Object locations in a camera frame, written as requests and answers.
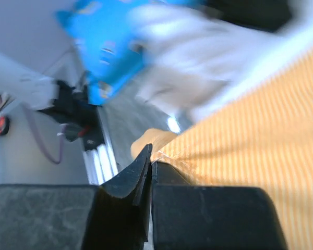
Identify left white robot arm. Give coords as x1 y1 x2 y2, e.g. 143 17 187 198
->
0 53 59 110

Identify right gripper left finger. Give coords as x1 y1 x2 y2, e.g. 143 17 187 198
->
100 144 152 242

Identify orange pillowcase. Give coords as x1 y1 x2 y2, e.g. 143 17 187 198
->
131 48 313 249

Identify white pillow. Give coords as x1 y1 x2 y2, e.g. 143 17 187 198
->
130 1 313 121

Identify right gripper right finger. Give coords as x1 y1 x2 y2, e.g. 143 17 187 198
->
151 161 190 186

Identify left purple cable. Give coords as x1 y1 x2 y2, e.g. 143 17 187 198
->
23 103 68 165

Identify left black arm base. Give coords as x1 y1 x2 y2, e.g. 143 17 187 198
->
40 80 105 151

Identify blue cartoon pillow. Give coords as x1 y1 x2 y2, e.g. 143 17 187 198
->
56 0 207 107

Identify aluminium mounting rail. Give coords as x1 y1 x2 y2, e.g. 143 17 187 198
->
83 107 118 185

